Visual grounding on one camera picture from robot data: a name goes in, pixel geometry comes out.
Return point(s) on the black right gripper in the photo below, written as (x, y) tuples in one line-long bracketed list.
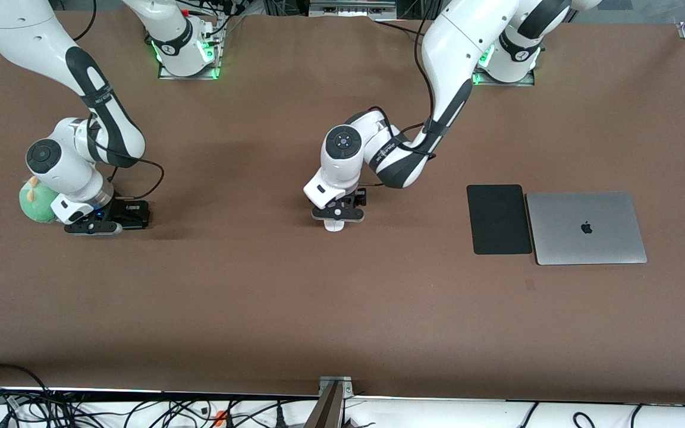
[(131, 211)]

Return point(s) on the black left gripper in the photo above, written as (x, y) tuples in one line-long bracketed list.
[(357, 197)]

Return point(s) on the small black phone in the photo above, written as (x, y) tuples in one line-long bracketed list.
[(140, 221)]

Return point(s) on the white computer mouse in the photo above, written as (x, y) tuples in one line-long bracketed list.
[(334, 226)]

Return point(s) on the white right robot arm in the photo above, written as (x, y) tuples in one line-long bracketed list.
[(21, 30)]

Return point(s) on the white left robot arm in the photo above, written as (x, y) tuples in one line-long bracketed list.
[(455, 41)]

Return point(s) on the black mouse pad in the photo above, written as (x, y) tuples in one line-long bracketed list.
[(499, 219)]

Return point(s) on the green dinosaur plush toy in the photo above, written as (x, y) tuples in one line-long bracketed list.
[(33, 205)]

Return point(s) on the brown table cover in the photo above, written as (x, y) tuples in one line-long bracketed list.
[(342, 309)]

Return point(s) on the grey metal box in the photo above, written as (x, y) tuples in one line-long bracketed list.
[(351, 7)]

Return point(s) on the silver closed laptop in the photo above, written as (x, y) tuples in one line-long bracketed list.
[(586, 229)]

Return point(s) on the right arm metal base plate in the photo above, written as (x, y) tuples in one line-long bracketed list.
[(214, 65)]

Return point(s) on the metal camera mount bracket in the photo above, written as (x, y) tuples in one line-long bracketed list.
[(342, 386)]

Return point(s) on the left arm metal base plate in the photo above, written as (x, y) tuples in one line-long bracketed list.
[(530, 77)]

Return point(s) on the grey camera mount pole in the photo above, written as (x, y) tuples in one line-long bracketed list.
[(324, 413)]

